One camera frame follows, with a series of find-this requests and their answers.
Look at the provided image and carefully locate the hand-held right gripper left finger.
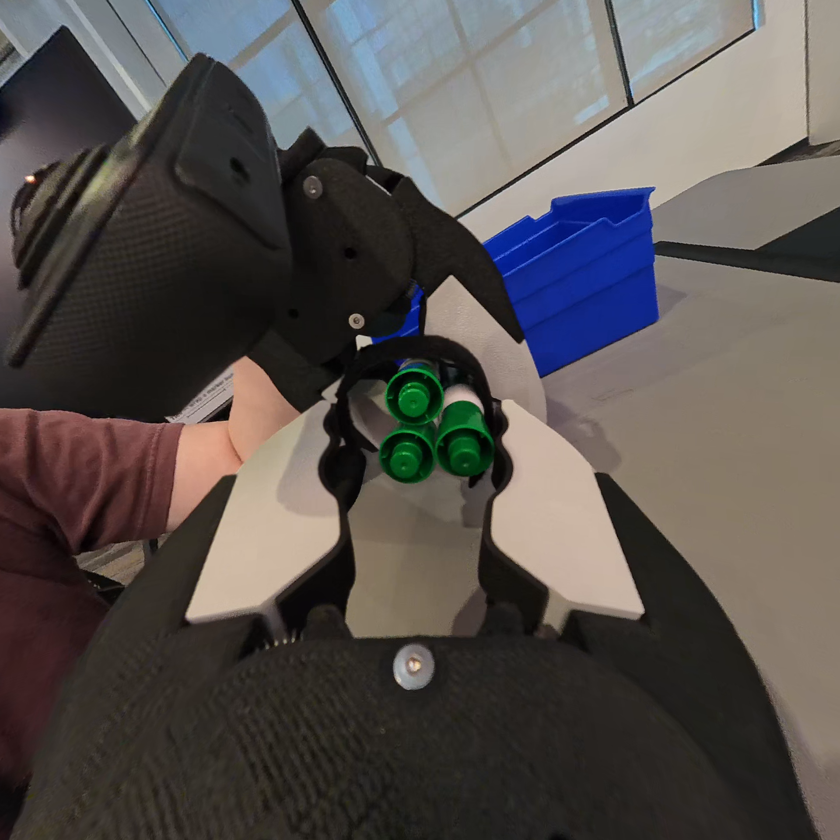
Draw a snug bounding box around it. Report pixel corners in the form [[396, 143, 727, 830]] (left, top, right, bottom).
[[185, 400, 361, 641]]

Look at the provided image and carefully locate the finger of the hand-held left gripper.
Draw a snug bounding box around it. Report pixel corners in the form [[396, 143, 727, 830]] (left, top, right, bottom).
[[420, 274, 550, 429], [320, 378, 389, 455]]

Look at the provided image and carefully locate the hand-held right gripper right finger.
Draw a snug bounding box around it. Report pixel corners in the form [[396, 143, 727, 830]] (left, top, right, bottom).
[[479, 399, 645, 634]]

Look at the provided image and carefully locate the green dry-erase marker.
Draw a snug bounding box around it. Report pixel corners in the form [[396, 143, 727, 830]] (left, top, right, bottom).
[[434, 384, 494, 478], [378, 423, 438, 484], [384, 357, 442, 426]]

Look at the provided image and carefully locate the black hook-and-loop strap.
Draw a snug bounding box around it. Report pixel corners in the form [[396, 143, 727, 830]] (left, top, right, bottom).
[[333, 336, 505, 460]]

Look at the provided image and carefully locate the person's left forearm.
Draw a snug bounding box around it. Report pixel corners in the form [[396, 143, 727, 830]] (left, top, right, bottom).
[[0, 357, 309, 573]]

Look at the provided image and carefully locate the blue plastic bin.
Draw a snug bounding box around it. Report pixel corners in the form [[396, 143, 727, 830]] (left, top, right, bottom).
[[371, 187, 659, 379]]

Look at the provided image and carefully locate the person's maroon shirt torso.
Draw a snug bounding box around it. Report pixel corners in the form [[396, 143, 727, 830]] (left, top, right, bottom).
[[0, 558, 116, 798]]

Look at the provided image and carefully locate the large window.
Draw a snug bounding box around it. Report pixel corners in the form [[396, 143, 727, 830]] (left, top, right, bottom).
[[108, 0, 769, 217]]

